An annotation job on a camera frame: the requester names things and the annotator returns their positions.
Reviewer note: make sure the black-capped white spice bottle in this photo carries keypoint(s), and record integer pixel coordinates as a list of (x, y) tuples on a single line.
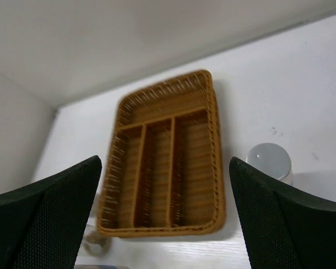
[(95, 245)]

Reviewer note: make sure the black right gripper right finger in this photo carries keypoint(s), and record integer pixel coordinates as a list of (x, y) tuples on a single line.
[(283, 227)]

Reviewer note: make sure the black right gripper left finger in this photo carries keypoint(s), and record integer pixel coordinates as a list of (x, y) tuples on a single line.
[(42, 223)]

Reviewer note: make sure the silver-capped white spice bottle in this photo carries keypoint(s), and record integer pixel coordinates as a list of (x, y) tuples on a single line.
[(273, 160)]

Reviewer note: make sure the brown wicker divided tray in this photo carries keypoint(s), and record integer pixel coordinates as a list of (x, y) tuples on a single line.
[(164, 172)]

